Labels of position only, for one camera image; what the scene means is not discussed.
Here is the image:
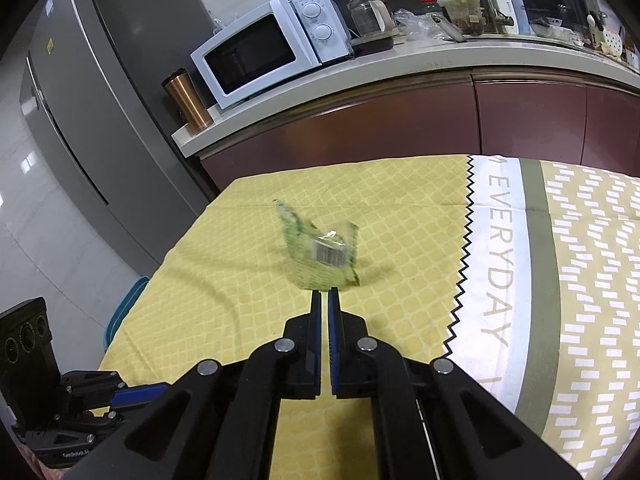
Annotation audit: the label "white soap dispenser bottle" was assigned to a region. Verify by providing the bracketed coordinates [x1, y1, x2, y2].
[491, 0, 520, 36]

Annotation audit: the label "maroon lower kitchen cabinets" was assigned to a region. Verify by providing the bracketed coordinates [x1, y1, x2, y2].
[198, 67, 639, 190]

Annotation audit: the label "copper travel mug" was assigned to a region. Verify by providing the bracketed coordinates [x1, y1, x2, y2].
[162, 68, 214, 134]

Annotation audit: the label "white kitchen countertop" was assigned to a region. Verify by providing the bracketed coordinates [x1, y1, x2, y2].
[171, 38, 639, 157]

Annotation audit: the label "white microwave oven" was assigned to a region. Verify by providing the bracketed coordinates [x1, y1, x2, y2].
[191, 0, 352, 108]

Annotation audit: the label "yellow patterned table cloth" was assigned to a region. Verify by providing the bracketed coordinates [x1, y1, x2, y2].
[96, 154, 474, 480]

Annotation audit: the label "green clear plastic wrapper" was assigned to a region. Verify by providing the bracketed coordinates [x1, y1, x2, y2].
[273, 200, 360, 292]

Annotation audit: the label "grey double-door refrigerator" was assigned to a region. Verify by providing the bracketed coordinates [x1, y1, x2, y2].
[20, 0, 217, 275]

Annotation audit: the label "blue plastic trash bin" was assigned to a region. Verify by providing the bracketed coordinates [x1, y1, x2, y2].
[103, 276, 150, 350]

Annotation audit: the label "glass kettle jug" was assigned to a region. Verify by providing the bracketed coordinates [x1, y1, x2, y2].
[347, 0, 395, 38]

